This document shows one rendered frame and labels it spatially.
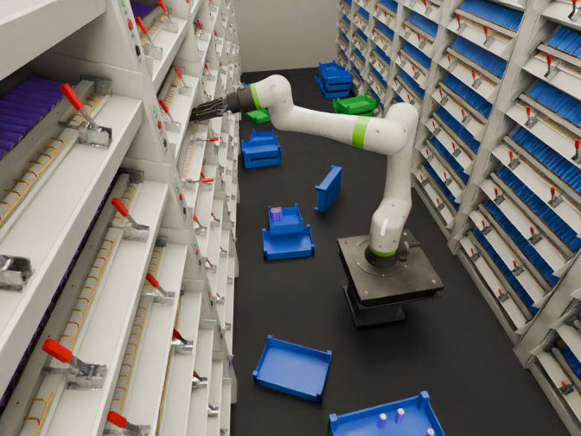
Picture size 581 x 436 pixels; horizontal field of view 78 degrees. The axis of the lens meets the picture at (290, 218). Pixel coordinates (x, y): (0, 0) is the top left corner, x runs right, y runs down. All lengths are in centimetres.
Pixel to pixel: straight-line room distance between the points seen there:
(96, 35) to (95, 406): 57
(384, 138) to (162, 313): 89
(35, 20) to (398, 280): 146
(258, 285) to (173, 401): 121
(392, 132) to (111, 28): 90
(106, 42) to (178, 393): 73
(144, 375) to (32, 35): 55
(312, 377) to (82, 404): 130
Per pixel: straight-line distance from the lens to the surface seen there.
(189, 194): 113
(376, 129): 131
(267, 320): 190
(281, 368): 176
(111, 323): 60
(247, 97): 137
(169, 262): 92
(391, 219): 153
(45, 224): 47
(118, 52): 75
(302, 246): 223
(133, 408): 73
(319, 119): 139
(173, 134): 104
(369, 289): 158
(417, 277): 167
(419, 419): 129
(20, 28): 47
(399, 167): 155
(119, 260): 67
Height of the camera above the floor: 157
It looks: 40 degrees down
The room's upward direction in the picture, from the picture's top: 3 degrees counter-clockwise
